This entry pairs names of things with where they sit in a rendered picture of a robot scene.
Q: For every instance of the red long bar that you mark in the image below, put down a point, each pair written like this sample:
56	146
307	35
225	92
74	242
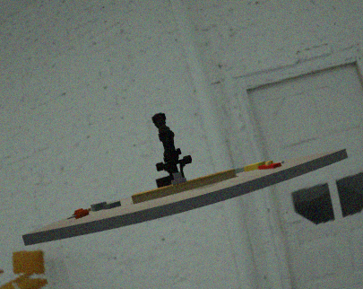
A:
268	166

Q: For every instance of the pale green rectangular tray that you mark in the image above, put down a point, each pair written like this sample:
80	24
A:
240	169

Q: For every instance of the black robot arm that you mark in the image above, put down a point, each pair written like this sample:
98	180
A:
166	136

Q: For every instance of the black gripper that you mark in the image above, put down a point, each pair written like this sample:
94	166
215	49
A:
160	166

